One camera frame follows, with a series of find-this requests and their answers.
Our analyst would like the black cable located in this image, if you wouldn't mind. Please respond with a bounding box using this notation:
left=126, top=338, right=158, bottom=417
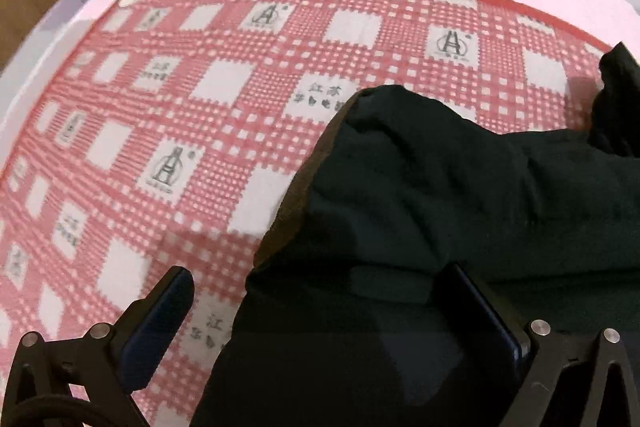
left=0, top=394, right=101, bottom=427

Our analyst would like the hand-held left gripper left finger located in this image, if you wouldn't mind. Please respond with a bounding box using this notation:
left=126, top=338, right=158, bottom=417
left=0, top=264, right=196, bottom=427

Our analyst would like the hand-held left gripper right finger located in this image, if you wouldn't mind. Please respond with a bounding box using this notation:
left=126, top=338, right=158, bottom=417
left=447, top=262, right=640, bottom=427

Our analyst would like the dark green jacket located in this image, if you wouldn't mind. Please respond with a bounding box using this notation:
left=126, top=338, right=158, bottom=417
left=192, top=42, right=640, bottom=427

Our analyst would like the red white checked cloth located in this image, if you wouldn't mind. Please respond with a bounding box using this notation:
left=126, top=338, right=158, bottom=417
left=0, top=0, right=626, bottom=427

